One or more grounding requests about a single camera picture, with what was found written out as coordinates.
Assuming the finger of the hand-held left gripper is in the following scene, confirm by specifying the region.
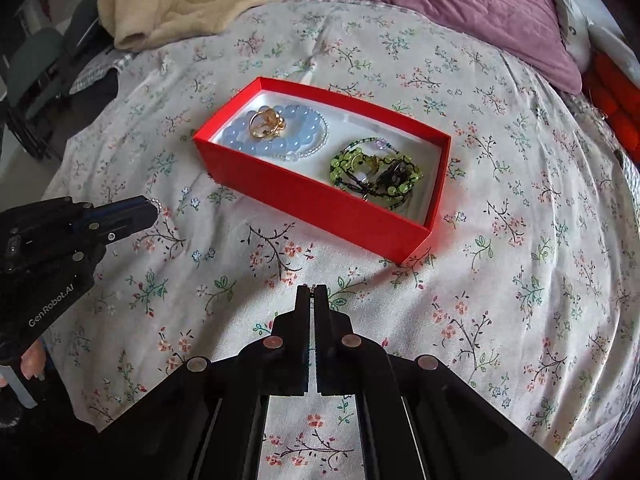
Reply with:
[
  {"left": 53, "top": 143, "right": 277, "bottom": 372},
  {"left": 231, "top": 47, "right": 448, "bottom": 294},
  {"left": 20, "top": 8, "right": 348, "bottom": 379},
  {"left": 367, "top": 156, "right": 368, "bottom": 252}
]
[
  {"left": 84, "top": 196, "right": 153, "bottom": 224},
  {"left": 95, "top": 205, "right": 161, "bottom": 247}
]

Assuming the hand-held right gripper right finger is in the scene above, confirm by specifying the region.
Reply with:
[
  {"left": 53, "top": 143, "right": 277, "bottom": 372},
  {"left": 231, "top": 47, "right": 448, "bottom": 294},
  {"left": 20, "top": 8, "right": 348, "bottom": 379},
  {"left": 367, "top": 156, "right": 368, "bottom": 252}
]
[{"left": 314, "top": 284, "right": 573, "bottom": 480}]

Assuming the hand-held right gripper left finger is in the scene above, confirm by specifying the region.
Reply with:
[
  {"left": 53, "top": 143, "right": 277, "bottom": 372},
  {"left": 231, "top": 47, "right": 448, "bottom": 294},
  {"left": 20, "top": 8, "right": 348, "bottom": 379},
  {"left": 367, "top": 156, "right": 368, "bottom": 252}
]
[{"left": 95, "top": 285, "right": 314, "bottom": 480}]

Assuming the light blue bead bracelet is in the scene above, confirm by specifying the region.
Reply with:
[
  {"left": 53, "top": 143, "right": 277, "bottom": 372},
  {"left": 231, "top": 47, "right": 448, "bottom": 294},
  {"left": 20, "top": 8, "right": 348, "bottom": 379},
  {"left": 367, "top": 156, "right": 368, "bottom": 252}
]
[{"left": 222, "top": 104, "right": 326, "bottom": 158}]

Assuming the red cardboard box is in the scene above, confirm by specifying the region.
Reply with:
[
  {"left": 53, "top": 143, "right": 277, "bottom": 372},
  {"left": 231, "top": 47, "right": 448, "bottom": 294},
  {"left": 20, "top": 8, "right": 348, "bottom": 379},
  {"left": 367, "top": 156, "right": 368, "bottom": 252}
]
[{"left": 192, "top": 76, "right": 452, "bottom": 266}]

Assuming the gold ring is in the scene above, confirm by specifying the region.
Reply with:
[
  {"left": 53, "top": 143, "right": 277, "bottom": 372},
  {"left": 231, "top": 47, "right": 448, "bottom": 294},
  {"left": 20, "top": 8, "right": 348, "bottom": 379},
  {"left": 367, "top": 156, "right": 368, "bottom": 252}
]
[{"left": 248, "top": 107, "right": 287, "bottom": 140}]

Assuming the green bead bracelet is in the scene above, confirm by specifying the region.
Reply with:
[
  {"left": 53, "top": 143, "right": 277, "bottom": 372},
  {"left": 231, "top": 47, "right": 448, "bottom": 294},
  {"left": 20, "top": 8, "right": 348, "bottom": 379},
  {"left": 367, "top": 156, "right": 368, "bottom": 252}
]
[{"left": 327, "top": 142, "right": 426, "bottom": 202}]

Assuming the black beaded ornament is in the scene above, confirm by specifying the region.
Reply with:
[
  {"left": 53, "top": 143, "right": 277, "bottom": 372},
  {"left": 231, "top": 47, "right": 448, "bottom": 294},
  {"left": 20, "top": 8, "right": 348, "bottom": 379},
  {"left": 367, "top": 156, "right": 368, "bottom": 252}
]
[{"left": 377, "top": 160, "right": 414, "bottom": 189}]

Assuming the person's left hand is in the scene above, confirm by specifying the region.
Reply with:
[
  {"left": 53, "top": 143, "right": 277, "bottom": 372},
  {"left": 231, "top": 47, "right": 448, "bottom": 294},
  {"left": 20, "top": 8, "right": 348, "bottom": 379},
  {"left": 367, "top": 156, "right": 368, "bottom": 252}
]
[{"left": 0, "top": 342, "right": 49, "bottom": 387}]

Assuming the grey chair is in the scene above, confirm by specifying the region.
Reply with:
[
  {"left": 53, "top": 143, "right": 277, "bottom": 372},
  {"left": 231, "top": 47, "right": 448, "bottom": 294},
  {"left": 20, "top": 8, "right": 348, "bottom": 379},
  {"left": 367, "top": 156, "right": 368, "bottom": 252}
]
[{"left": 0, "top": 10, "right": 121, "bottom": 161}]

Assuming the person's dark clothing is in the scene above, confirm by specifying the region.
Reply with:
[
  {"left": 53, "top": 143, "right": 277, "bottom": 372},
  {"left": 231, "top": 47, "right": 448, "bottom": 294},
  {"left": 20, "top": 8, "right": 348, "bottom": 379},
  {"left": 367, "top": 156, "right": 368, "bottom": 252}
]
[{"left": 0, "top": 375, "right": 106, "bottom": 480}]

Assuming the floral bed sheet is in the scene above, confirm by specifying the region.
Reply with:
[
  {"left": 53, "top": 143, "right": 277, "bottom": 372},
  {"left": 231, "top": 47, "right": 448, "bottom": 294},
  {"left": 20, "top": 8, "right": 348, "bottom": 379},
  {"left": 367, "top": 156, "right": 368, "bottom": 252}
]
[{"left": 40, "top": 0, "right": 640, "bottom": 480}]

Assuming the purple pillow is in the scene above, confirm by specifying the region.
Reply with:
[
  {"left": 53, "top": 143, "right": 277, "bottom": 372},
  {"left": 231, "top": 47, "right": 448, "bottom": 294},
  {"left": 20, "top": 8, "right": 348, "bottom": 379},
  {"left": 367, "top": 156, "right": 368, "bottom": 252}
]
[{"left": 287, "top": 0, "right": 583, "bottom": 93}]

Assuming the orange pillow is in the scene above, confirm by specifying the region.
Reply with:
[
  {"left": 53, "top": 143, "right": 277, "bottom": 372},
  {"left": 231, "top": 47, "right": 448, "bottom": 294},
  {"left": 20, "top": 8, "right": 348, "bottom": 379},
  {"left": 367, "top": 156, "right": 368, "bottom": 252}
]
[{"left": 582, "top": 52, "right": 640, "bottom": 161}]

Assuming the white pillow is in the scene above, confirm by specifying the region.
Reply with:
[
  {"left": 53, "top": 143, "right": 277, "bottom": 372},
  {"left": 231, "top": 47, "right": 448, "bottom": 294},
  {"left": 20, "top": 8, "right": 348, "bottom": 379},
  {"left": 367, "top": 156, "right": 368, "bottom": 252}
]
[{"left": 547, "top": 0, "right": 596, "bottom": 68}]

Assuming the light blue strap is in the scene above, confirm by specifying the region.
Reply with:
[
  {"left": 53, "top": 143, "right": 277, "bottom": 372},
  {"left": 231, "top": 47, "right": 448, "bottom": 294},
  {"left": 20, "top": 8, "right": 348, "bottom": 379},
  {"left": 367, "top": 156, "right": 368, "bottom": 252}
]
[{"left": 0, "top": 365, "right": 38, "bottom": 408}]

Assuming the clear bead bracelet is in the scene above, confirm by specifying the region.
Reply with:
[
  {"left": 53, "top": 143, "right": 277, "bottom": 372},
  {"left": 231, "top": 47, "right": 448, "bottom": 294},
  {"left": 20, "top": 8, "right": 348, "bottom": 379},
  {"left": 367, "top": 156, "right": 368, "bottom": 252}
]
[{"left": 280, "top": 110, "right": 331, "bottom": 162}]

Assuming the dark thin bead bracelet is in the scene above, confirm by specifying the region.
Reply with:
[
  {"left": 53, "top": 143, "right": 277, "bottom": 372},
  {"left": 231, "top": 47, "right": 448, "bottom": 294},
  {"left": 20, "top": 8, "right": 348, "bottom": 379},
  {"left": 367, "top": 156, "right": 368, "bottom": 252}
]
[{"left": 344, "top": 135, "right": 426, "bottom": 211}]

